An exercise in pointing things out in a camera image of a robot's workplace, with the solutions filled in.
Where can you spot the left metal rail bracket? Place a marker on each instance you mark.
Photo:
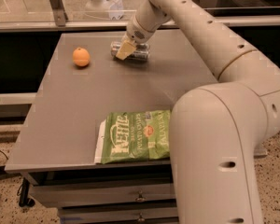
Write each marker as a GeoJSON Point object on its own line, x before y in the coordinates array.
{"type": "Point", "coordinates": [59, 13]}

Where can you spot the silver blue redbull can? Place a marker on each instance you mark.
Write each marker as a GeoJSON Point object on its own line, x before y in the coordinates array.
{"type": "Point", "coordinates": [141, 53]}

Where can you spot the drawer knob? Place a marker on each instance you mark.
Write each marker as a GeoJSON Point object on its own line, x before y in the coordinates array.
{"type": "Point", "coordinates": [140, 197]}
{"type": "Point", "coordinates": [140, 218]}

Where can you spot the orange fruit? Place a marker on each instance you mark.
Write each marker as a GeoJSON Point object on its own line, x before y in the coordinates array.
{"type": "Point", "coordinates": [81, 57]}

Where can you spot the white pedestal base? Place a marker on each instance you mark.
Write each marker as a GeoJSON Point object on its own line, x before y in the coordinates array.
{"type": "Point", "coordinates": [104, 10]}

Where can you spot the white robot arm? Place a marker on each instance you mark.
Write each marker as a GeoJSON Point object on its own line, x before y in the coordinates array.
{"type": "Point", "coordinates": [215, 129]}

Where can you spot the top drawer knob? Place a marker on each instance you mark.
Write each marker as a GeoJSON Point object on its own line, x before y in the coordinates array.
{"type": "Point", "coordinates": [140, 197]}

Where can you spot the green jalapeno chip bag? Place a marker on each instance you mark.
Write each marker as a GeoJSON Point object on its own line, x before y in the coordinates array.
{"type": "Point", "coordinates": [133, 136]}

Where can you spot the grey drawer cabinet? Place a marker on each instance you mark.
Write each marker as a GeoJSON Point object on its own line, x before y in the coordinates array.
{"type": "Point", "coordinates": [56, 146]}

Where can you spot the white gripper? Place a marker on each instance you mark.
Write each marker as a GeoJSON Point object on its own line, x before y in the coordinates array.
{"type": "Point", "coordinates": [135, 34]}

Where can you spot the black caster wheel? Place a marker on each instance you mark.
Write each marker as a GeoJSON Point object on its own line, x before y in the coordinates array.
{"type": "Point", "coordinates": [23, 191]}

